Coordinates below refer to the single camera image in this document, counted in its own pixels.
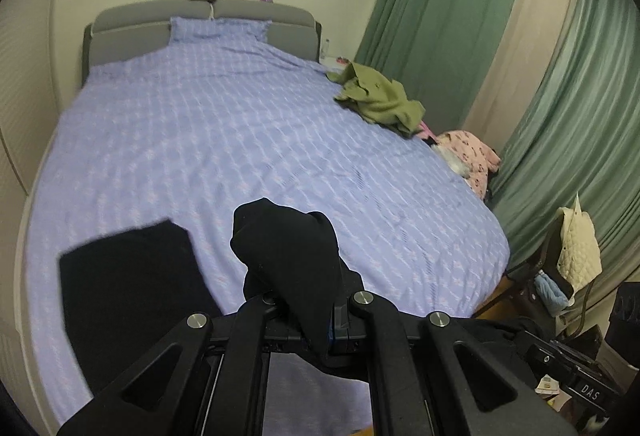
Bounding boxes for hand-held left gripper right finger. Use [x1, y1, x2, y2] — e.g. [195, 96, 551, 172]
[330, 290, 578, 436]

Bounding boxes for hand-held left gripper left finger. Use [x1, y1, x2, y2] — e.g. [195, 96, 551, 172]
[56, 293, 283, 436]

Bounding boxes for black pants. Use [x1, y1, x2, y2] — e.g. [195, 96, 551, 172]
[230, 197, 548, 384]

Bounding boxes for small printed carton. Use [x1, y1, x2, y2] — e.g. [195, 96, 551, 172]
[535, 375, 568, 409]

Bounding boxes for light blue cloth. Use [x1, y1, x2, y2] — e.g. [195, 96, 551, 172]
[534, 270, 571, 317]

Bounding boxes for dark chair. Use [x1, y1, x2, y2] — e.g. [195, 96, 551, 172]
[505, 216, 601, 347]

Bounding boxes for folded black garment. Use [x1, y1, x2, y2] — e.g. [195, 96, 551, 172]
[59, 217, 223, 393]

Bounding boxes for cream quilted jacket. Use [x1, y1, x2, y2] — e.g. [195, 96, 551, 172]
[556, 192, 603, 292]

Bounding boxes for white grey cloth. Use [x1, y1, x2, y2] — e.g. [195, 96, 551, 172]
[432, 143, 473, 177]

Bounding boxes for pink patterned jacket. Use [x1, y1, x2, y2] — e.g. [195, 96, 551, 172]
[435, 130, 502, 197]

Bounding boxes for bed with purple sheet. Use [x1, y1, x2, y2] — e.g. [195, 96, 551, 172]
[22, 16, 511, 427]

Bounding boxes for olive green garment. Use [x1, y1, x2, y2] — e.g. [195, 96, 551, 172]
[326, 62, 426, 137]

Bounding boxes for purple patterned pillow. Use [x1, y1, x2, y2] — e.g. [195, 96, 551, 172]
[169, 16, 273, 48]

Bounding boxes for grey bed headboard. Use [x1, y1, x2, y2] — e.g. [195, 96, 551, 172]
[82, 0, 323, 82]

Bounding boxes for beige curtain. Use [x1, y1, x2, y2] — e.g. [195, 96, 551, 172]
[462, 0, 583, 152]

